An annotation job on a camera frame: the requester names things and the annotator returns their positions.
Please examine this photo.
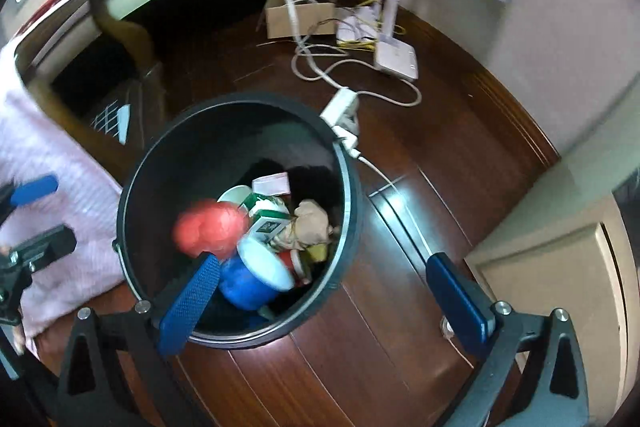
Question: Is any beige paper ball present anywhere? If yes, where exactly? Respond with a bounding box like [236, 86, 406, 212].
[274, 199, 340, 251]

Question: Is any person's left hand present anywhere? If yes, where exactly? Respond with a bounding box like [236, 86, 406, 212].
[0, 243, 26, 356]

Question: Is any blue patterned paper cup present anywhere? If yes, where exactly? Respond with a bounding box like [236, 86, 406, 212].
[218, 236, 295, 311]

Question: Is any white modem box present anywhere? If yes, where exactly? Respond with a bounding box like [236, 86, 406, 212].
[335, 6, 378, 44]

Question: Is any beige cabinet with drawer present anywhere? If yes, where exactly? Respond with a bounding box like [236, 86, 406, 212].
[465, 81, 639, 426]

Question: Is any white wifi router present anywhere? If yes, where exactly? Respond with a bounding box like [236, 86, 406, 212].
[372, 0, 419, 82]

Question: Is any black round trash bin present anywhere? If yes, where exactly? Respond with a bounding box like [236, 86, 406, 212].
[114, 92, 362, 350]

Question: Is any green white small carton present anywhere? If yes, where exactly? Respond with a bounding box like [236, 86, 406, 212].
[239, 193, 292, 244]

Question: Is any red plastic bag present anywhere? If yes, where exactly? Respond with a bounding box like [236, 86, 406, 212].
[172, 199, 250, 261]

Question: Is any white power strip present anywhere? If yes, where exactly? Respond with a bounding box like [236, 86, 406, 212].
[320, 88, 360, 159]

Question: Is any pink white tablecloth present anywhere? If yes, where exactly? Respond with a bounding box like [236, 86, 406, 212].
[1, 44, 124, 339]

